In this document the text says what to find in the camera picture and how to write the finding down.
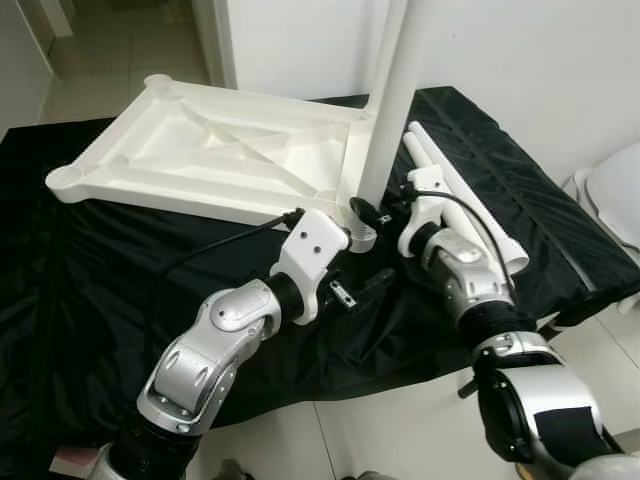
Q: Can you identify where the white plastic table top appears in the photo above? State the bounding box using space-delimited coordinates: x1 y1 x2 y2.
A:
45 73 379 253

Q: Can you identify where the black tablecloth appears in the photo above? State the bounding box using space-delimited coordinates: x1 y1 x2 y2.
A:
0 85 640 451

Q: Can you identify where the grey left robot foot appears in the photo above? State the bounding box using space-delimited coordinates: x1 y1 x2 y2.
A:
215 460 247 480

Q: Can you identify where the white round appliance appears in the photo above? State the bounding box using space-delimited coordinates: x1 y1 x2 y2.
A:
572 140 640 263

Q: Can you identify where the pink stool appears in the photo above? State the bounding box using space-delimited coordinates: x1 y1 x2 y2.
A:
48 450 97 472

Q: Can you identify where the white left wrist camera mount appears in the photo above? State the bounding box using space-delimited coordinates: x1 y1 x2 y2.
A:
270 208 351 326

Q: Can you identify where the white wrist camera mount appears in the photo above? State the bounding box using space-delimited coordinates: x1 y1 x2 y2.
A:
398 165 456 256
270 208 351 326

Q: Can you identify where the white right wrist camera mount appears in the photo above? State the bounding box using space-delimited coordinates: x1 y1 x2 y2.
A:
398 165 456 256

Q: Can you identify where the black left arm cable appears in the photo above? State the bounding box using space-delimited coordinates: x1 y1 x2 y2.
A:
150 208 306 331

